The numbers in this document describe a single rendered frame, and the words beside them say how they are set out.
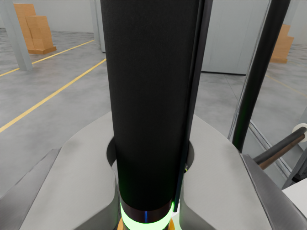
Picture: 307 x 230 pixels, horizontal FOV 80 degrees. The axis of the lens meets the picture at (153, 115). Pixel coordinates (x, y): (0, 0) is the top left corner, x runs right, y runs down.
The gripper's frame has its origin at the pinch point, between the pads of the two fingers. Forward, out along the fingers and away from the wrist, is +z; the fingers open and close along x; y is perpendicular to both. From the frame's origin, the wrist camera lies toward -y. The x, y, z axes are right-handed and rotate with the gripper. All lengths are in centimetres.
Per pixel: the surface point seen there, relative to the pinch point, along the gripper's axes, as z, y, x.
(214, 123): 252, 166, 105
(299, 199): 19, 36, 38
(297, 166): 39, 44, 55
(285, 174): 56, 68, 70
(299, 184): 23, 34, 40
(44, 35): 713, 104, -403
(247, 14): 514, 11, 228
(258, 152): 82, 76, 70
